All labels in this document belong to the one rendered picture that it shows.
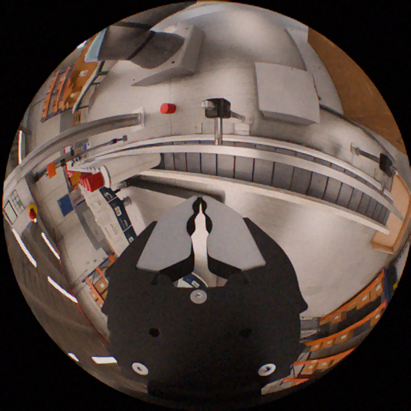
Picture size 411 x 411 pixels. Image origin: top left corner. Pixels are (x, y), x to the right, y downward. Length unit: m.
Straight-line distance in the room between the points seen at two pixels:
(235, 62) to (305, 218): 0.42
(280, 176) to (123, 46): 0.44
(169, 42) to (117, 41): 0.13
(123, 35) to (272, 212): 0.55
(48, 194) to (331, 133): 8.54
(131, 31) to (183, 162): 0.38
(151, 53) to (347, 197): 0.52
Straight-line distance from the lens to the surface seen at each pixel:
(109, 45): 0.35
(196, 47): 0.44
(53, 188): 8.26
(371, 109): 0.25
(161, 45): 0.38
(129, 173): 0.32
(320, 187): 0.28
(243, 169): 0.27
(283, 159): 0.17
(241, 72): 0.35
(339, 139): 0.34
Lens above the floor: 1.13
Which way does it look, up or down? 49 degrees down
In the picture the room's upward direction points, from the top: 135 degrees counter-clockwise
